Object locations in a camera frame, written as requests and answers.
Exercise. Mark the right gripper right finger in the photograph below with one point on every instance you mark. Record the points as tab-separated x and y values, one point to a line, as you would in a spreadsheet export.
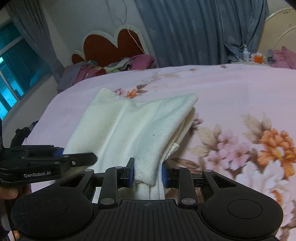
172	177

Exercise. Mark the cream round headboard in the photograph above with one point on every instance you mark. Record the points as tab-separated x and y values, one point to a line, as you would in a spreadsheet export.
279	30

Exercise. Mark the dark jar on nightstand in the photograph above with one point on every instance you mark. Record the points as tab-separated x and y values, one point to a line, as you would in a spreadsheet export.
270	58

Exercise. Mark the pile of clothes at headboard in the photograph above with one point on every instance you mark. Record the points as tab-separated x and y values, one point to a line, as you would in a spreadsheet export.
87	69

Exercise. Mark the left hand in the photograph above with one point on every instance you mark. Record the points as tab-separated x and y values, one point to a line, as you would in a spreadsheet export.
8	193

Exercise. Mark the window with blue glass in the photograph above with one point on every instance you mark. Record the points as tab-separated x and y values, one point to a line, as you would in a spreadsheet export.
21	67

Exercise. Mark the blue grey curtain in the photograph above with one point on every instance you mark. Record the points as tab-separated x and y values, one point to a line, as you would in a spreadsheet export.
202	32

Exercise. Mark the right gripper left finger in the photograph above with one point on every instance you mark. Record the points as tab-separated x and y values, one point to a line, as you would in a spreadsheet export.
125	175

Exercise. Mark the red heart-shaped headboard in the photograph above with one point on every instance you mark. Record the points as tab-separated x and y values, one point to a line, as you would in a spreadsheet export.
105	49

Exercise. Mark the pink floral bed sheet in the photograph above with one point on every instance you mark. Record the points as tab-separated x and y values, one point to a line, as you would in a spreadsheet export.
243	127

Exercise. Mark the white pump bottle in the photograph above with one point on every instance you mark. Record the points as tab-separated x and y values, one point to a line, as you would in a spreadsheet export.
246	55

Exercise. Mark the orange box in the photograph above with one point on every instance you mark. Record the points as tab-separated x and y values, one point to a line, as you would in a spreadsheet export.
257	58

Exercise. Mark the magenta blanket by cream headboard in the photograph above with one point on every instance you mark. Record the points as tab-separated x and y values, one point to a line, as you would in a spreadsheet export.
284	58

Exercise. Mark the grey window curtain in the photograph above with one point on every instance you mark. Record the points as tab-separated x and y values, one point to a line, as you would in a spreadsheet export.
29	19

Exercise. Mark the white knit garment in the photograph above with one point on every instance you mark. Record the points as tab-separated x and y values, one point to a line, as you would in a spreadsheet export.
116	129

